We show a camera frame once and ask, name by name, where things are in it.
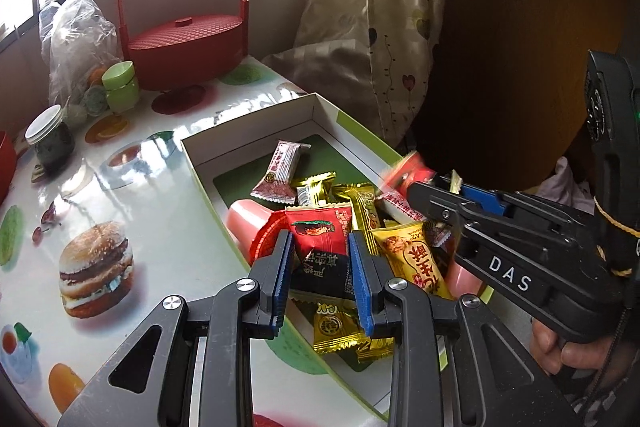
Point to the pale pink cloth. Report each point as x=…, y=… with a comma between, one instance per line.
x=570, y=182

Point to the clear jar with dark contents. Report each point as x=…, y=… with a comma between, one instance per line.
x=52, y=147

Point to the orange fruit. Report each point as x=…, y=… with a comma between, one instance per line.
x=98, y=77

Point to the red black snack packet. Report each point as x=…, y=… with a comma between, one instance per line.
x=320, y=252

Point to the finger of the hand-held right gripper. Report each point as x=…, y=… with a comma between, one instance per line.
x=435, y=204
x=482, y=199

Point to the cream patterned curtain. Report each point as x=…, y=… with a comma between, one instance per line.
x=360, y=7

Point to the yellow red-lettered snack packet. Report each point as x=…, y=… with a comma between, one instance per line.
x=320, y=187

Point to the long yellow barcode snack packet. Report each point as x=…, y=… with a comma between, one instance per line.
x=362, y=212

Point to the red white snack packet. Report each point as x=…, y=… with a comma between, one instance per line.
x=405, y=169

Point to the person's right forearm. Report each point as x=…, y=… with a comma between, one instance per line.
x=595, y=402

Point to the person's right hand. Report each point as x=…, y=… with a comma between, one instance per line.
x=547, y=349

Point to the red oval tub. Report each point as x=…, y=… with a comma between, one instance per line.
x=6, y=167

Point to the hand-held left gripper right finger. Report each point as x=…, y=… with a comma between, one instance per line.
x=362, y=287

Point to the clear plastic bag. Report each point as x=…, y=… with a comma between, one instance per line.
x=75, y=37

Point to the small green jar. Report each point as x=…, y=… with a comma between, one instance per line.
x=122, y=92

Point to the small pale round jar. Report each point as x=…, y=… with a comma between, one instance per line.
x=95, y=102

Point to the brown wooden door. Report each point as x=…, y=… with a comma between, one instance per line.
x=525, y=32

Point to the pink jelly cup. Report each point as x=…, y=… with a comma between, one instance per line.
x=240, y=219
x=462, y=279

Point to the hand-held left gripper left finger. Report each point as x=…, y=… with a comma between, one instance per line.
x=282, y=277

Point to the green cardboard box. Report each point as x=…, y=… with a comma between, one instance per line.
x=235, y=179

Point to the yellow peanut crisp packet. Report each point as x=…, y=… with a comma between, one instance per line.
x=410, y=257

